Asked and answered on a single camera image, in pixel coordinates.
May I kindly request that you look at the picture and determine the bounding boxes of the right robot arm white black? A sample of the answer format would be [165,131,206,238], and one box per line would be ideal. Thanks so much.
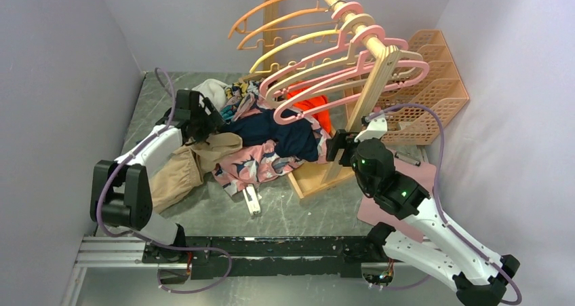
[326,130,520,305]

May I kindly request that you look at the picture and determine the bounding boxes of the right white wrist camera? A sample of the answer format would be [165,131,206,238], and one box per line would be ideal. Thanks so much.
[354,114,388,142]

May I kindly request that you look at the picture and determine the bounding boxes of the pink patterned shorts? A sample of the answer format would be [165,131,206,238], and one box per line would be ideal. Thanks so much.
[212,94,330,195]

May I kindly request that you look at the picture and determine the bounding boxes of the yellow black patterned garment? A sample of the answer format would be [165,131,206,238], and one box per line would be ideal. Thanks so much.
[220,81,260,121]

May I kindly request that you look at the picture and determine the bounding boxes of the white garment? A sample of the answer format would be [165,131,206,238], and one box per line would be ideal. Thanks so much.
[191,79,229,111]

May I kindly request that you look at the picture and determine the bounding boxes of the white plastic clip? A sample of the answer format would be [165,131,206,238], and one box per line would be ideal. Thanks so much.
[242,185,261,216]

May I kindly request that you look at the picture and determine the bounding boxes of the front orange hanger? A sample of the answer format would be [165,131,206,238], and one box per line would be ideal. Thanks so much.
[237,7,328,50]

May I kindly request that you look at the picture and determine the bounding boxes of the orange shorts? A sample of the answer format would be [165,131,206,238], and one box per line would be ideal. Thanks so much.
[284,87,332,134]

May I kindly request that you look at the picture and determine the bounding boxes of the yellow hanger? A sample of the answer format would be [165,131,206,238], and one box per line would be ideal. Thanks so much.
[249,29,340,73]

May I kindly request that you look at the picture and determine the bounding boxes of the wooden clothes rack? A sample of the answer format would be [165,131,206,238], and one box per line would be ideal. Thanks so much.
[240,0,403,200]

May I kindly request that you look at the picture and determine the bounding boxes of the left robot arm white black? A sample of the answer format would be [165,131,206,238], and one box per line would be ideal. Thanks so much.
[90,90,224,263]

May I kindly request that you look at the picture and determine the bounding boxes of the navy blue shorts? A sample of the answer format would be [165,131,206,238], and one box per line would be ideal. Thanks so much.
[218,106,326,162]

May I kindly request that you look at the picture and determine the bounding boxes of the pink clipboard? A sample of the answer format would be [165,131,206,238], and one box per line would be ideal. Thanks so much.
[357,146,436,243]

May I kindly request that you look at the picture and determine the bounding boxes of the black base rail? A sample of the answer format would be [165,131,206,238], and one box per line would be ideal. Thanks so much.
[76,235,396,280]

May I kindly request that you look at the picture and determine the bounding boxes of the orange hanger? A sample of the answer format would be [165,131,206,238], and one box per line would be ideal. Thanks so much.
[228,0,322,41]
[237,7,328,50]

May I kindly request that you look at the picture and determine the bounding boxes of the rear orange hanger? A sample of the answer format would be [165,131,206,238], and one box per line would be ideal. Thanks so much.
[228,0,322,41]

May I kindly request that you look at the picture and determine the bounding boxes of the front pink hanger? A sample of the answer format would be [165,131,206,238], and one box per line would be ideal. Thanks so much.
[266,34,430,124]

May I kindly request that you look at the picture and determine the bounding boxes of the beige shorts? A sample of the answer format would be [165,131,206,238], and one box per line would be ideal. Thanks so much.
[150,132,243,213]

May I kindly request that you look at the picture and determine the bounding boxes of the peach plastic file organizer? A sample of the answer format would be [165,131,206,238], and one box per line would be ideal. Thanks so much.
[346,29,471,146]

